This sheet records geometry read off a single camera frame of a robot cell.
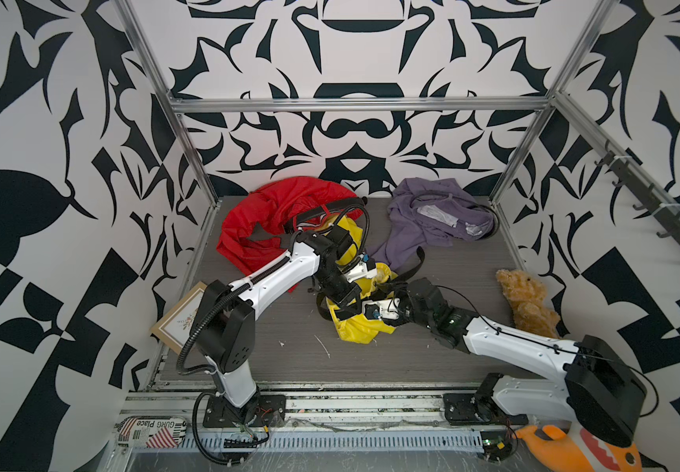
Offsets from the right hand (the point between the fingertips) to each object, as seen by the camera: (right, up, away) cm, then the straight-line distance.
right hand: (379, 283), depth 83 cm
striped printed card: (-55, -32, -14) cm, 65 cm away
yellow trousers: (-6, -11, -3) cm, 13 cm away
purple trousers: (+22, +22, +28) cm, 42 cm away
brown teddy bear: (+43, -5, +3) cm, 43 cm away
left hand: (-8, -5, -5) cm, 10 cm away
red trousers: (-29, +25, +21) cm, 44 cm away
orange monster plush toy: (+39, -33, -17) cm, 54 cm away
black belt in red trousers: (-17, +22, +16) cm, 32 cm away
